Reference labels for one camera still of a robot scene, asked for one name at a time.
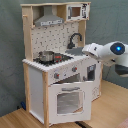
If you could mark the wooden toy kitchen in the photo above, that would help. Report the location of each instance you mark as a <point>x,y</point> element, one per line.
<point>38,78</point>

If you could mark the red oven knob left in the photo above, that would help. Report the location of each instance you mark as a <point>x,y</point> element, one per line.
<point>56,75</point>

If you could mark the grey toy sink basin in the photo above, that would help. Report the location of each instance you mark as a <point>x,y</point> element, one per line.
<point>75,51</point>

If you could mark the red oven knob right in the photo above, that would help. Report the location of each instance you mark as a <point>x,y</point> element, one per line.
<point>74,69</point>

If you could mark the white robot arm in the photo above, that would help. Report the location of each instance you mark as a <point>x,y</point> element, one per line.
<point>113,53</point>

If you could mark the grey range hood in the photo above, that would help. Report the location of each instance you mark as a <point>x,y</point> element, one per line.
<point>48,18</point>

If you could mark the grey ice dispenser panel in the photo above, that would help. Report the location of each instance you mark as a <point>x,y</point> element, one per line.
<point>91,72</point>

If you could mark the silver toy pot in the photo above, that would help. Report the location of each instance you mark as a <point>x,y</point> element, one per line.
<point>46,56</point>

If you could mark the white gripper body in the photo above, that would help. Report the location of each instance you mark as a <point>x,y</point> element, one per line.
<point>93,50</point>

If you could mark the black toy faucet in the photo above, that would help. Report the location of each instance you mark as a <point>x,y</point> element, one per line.
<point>74,39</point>

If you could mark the black toy stovetop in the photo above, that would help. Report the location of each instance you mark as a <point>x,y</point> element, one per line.
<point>58,58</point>

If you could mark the toy microwave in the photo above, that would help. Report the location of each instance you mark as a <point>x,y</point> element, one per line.
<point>78,11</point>

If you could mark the white oven door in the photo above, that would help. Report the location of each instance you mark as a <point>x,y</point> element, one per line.
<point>69,102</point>

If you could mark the red oven knob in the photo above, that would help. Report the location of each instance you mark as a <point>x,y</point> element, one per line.
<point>74,69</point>
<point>56,75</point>

